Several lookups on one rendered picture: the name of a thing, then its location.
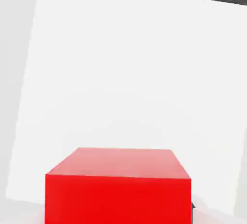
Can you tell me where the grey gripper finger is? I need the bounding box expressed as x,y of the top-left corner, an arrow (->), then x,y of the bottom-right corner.
191,201 -> 201,224

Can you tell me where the small red cube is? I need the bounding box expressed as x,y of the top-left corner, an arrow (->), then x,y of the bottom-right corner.
44,147 -> 192,224

